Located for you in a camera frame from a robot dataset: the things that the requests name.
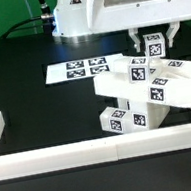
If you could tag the white U-shaped fence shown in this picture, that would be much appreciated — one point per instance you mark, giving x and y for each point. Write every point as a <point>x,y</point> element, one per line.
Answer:
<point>84,153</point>

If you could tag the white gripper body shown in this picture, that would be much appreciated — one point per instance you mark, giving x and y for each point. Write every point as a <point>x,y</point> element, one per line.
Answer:
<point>113,15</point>

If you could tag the small white marker cube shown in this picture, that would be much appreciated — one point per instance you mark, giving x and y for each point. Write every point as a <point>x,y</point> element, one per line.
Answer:
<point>154,45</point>

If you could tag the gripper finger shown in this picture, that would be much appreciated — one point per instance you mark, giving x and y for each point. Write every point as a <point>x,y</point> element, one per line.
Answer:
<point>133,33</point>
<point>171,32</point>

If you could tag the white chair back frame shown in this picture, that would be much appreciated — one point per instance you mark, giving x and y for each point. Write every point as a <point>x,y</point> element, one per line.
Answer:
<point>169,82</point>

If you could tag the white marker sheet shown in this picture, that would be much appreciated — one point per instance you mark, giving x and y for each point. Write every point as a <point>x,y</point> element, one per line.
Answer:
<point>79,69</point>

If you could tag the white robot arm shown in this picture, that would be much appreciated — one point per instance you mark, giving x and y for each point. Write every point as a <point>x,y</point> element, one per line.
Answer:
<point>78,20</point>

